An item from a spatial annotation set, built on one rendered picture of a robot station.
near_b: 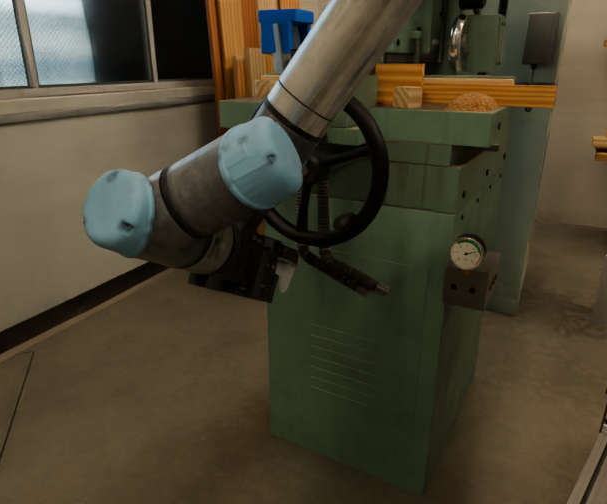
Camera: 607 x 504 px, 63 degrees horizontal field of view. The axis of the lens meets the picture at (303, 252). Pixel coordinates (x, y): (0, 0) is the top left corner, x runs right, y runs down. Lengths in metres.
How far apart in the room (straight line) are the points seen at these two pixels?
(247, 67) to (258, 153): 2.09
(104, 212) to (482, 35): 0.99
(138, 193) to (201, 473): 1.05
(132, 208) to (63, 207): 1.66
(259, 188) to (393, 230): 0.64
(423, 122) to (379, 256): 0.29
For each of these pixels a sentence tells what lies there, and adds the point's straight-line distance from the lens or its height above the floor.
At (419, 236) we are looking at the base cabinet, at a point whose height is 0.66.
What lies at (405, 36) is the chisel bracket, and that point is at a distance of 1.18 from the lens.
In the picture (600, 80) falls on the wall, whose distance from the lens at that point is 3.47.
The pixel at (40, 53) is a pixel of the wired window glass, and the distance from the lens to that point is 2.14.
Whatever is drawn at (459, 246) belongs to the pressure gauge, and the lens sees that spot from 0.94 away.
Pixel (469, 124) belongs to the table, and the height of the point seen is 0.88.
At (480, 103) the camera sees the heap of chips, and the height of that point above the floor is 0.91.
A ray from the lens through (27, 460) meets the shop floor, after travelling 1.60.
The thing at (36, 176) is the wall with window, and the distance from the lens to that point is 2.02.
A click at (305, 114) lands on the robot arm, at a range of 0.53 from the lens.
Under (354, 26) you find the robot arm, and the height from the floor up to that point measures 1.01.
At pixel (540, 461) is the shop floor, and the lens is 1.55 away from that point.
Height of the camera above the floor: 0.98
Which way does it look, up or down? 21 degrees down
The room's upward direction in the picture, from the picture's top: straight up
